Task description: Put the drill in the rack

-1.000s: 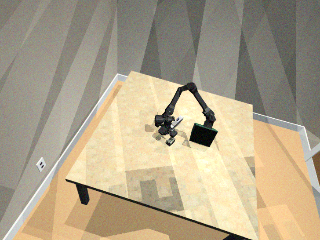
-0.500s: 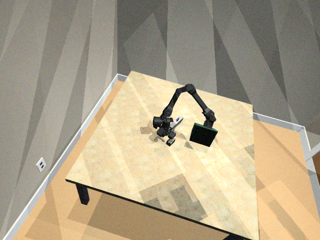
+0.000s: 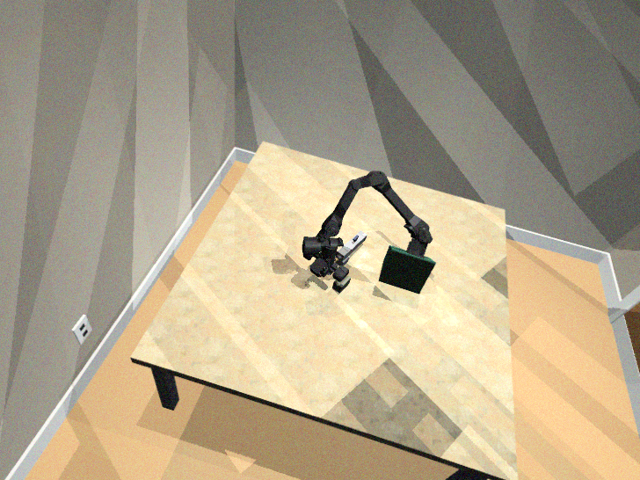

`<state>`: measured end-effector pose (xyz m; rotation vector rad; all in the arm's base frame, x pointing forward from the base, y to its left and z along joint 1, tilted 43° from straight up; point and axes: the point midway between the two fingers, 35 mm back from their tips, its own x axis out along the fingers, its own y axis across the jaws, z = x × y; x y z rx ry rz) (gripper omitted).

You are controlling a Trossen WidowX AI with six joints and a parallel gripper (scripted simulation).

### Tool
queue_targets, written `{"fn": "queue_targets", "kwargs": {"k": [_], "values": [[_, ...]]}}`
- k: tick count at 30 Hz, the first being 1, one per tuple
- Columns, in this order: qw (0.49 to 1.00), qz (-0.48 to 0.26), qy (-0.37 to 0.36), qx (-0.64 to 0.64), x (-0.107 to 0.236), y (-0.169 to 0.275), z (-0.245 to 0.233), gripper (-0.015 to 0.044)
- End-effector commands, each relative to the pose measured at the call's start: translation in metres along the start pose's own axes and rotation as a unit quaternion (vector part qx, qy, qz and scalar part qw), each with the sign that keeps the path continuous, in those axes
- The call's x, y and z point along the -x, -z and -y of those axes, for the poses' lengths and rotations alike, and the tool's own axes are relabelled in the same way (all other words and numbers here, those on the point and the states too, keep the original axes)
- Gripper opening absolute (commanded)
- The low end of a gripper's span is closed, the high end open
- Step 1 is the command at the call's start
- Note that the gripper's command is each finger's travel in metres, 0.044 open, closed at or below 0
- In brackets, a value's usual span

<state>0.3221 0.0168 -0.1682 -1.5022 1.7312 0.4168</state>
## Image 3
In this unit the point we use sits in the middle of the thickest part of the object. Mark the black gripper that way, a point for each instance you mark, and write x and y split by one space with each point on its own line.
339 273

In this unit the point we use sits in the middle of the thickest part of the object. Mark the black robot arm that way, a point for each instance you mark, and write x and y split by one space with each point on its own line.
325 241

